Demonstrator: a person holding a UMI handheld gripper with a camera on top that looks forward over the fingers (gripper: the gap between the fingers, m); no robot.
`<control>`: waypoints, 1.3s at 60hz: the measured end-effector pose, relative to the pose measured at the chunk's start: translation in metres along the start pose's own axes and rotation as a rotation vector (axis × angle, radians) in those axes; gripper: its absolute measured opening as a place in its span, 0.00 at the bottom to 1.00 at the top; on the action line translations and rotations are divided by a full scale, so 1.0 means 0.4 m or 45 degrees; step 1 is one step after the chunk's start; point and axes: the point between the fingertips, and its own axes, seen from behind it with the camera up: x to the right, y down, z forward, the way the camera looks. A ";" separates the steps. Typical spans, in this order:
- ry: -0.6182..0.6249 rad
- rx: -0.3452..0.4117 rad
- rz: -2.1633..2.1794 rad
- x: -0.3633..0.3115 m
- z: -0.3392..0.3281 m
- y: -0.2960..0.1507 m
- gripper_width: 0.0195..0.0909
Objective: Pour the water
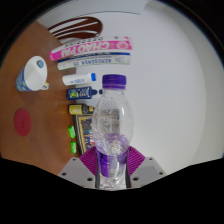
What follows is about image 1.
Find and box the white blue patterned mug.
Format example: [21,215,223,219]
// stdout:
[15,55,51,93]

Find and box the clear purple-capped water bottle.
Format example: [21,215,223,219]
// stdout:
[91,73,135,190]

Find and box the yellow dark pump bottle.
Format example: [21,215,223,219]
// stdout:
[68,103,96,116]

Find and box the framed group photo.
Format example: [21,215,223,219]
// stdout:
[72,114,98,156]

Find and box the dark blue pump bottle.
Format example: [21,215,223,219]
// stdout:
[65,86,104,101]

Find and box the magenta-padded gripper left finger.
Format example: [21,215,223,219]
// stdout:
[58,146,101,189]

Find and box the flat round red coaster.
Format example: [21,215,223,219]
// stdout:
[13,107,33,137]

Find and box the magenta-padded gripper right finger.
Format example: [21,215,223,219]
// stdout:
[124,146,168,190]

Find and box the white blue-capped lotion bottle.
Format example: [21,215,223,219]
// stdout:
[61,72,97,87]

